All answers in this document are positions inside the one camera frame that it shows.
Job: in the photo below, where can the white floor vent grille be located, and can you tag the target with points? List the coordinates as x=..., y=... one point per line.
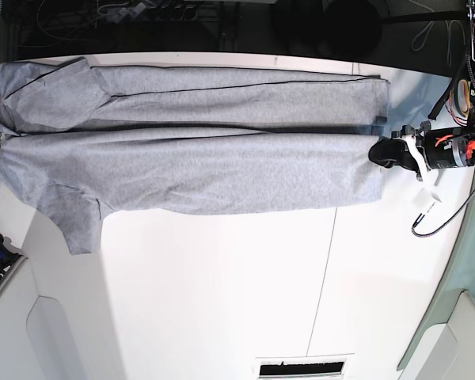
x=307, y=367

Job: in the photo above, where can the grey t-shirt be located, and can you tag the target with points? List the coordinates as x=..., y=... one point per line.
x=79, y=142

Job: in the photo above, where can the orange handled scissors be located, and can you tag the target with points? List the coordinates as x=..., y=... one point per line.
x=462, y=97

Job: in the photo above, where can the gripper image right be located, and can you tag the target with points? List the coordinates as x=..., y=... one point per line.
x=445, y=148

